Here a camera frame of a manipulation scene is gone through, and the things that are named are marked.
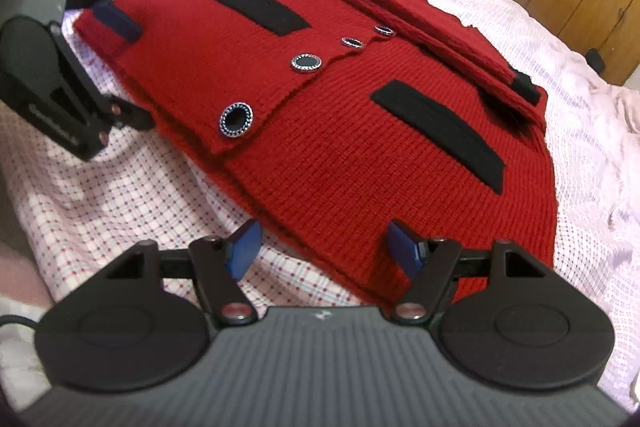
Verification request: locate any black cable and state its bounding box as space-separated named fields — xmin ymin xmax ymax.
xmin=0 ymin=314 xmax=44 ymax=334

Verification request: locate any small black box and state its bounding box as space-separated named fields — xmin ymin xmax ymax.
xmin=585 ymin=48 xmax=609 ymax=73

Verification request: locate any white pink checkered bedspread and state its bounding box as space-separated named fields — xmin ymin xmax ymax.
xmin=0 ymin=0 xmax=640 ymax=408

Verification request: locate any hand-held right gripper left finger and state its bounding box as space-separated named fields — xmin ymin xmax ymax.
xmin=104 ymin=219 xmax=264 ymax=326

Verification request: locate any red knitted cardigan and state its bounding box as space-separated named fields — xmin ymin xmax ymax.
xmin=72 ymin=0 xmax=560 ymax=309

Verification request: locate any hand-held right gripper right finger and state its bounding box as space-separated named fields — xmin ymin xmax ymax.
xmin=386 ymin=219 xmax=547 ymax=326

